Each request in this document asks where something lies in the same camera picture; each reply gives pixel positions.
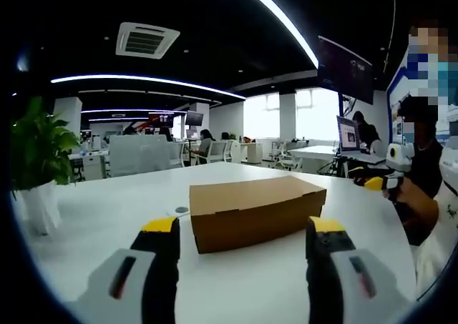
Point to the blue white wall board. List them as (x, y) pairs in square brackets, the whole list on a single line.
[(397, 98)]

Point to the person's right hand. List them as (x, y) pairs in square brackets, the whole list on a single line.
[(418, 206)]

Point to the green potted plant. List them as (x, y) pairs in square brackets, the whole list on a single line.
[(39, 148)]

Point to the white plant pot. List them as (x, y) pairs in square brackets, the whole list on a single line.
[(39, 209)]

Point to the long ceiling light strip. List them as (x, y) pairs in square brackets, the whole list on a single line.
[(282, 20)]

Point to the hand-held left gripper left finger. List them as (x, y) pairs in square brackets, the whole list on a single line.
[(121, 284)]

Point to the curved ceiling light strip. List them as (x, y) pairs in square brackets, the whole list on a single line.
[(150, 80)]

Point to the open laptop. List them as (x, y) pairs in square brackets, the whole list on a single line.
[(352, 138)]

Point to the large dark hanging screen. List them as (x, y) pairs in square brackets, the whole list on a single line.
[(345, 70)]

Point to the white desk partition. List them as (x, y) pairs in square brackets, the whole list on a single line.
[(139, 156)]

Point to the brown cardboard shoe box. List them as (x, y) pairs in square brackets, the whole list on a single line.
[(250, 209)]

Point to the white office chair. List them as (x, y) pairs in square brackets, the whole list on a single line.
[(218, 151)]

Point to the small hanging monitor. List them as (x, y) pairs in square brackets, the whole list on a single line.
[(194, 118)]

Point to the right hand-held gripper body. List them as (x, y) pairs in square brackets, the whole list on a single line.
[(402, 156)]

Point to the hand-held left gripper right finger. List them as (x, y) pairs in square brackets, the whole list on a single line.
[(343, 288)]

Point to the white ceiling air vent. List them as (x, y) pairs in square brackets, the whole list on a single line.
[(146, 40)]

